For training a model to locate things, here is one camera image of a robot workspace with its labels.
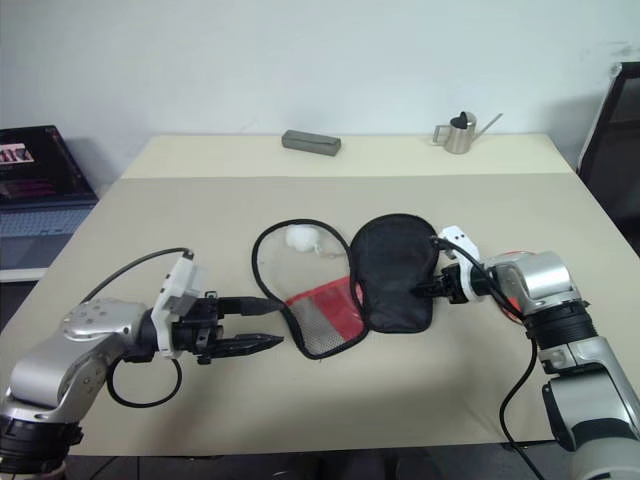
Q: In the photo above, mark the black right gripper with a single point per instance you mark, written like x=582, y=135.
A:
x=447, y=287

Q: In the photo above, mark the white fluffy pompom charm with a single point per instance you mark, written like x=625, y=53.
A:
x=300, y=238

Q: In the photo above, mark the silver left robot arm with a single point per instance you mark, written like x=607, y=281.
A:
x=50, y=370

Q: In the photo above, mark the grey rectangular block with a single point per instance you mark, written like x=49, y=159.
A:
x=311, y=143

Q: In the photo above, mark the open laptop computer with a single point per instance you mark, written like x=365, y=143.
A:
x=35, y=165

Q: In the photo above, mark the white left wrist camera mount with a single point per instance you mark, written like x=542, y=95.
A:
x=167, y=300

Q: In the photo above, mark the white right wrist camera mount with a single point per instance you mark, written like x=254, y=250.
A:
x=462, y=240

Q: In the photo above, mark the silver metal watering can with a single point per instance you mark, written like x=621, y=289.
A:
x=460, y=137

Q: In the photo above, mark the red and black paddle case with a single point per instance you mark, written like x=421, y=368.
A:
x=390, y=280

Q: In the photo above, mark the black chair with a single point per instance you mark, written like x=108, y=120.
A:
x=612, y=150

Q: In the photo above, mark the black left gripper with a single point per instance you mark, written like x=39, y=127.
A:
x=192, y=335

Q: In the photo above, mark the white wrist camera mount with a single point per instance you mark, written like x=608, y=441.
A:
x=462, y=240
x=167, y=300

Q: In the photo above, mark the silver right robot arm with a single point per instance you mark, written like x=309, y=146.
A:
x=545, y=280

